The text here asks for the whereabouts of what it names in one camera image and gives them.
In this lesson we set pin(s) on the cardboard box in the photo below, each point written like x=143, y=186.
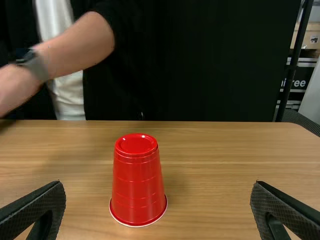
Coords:
x=308, y=32

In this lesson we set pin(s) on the person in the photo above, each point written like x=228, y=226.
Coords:
x=75, y=50

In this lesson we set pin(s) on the grey chair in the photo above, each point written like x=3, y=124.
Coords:
x=302, y=122

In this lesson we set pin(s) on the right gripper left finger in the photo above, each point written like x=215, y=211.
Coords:
x=30, y=212

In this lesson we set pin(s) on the red cup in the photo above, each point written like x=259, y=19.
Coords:
x=137, y=185

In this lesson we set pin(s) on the black equipment case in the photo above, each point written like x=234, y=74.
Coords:
x=303, y=75

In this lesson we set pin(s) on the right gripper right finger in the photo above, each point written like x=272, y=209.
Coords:
x=287, y=207

